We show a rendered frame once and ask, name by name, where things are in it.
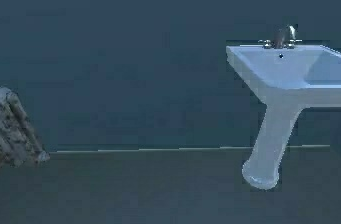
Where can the silver sink faucet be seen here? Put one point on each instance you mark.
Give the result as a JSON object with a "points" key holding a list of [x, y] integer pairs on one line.
{"points": [[282, 37]]}

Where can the white pedestal sink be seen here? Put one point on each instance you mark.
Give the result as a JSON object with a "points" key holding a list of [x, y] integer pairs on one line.
{"points": [[278, 76]]}

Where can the grey mottled ribbed bin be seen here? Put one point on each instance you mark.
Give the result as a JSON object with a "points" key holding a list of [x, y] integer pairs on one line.
{"points": [[1, 130]]}

